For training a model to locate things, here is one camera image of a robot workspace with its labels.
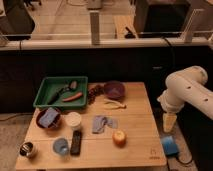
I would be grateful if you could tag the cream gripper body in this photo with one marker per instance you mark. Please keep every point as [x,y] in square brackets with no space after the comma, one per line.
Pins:
[169,120]

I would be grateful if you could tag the orange carrot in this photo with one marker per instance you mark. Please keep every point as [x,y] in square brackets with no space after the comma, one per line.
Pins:
[71,98]

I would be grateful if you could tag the yellow banana toy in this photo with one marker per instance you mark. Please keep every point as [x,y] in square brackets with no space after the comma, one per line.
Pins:
[113,104]

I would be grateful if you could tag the blue tape roll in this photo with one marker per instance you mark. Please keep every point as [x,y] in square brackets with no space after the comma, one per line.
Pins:
[169,146]

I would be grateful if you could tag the wooden table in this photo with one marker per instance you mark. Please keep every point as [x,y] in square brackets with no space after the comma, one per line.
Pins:
[142,147]

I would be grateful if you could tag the blue crumpled cloth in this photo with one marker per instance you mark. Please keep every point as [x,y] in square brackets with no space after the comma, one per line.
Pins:
[99,123]

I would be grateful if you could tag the white plastic cup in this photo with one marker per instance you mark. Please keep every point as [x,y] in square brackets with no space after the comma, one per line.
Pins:
[73,119]

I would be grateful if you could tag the dark red bowl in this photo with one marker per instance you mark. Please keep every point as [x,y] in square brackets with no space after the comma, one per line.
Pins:
[52,126]

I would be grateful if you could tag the black remote control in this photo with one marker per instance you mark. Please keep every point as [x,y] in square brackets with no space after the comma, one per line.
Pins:
[76,143]

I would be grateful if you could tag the blue sponge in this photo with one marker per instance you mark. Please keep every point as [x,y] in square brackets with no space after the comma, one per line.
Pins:
[49,117]

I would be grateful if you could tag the purple bowl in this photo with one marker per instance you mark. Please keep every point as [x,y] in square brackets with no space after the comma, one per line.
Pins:
[114,89]

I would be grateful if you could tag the green plastic tray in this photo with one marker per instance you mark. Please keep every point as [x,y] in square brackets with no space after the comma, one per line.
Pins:
[65,93]

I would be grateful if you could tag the orange fruit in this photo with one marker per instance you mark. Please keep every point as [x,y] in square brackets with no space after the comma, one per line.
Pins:
[119,137]

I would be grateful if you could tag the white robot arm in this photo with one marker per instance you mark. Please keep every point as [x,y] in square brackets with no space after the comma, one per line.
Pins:
[185,86]

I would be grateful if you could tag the metal cup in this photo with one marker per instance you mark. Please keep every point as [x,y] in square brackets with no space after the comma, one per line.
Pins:
[28,149]

